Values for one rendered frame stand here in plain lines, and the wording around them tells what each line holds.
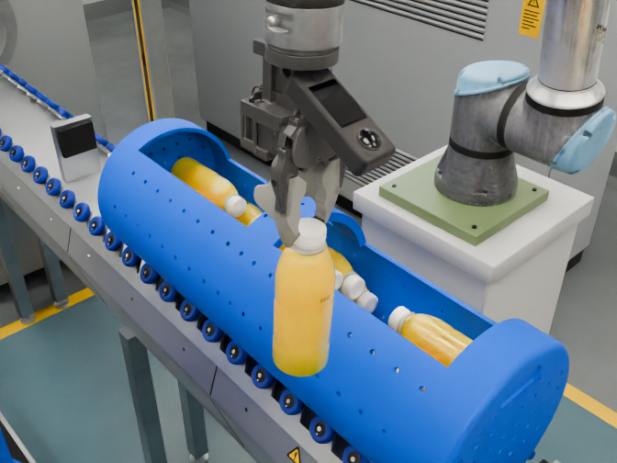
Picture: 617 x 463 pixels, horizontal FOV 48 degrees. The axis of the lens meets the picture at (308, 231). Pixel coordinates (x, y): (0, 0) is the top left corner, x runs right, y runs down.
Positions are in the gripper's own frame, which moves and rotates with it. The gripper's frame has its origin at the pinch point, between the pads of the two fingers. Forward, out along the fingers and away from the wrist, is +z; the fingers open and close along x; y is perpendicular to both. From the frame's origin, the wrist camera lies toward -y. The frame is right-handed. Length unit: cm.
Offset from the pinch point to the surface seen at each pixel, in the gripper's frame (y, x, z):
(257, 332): 16.3, -7.4, 28.6
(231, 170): 59, -38, 28
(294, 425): 11.2, -11.0, 47.3
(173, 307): 49, -14, 46
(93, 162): 107, -32, 43
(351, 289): 13.3, -25.1, 27.8
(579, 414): 3, -141, 132
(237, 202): 46, -29, 27
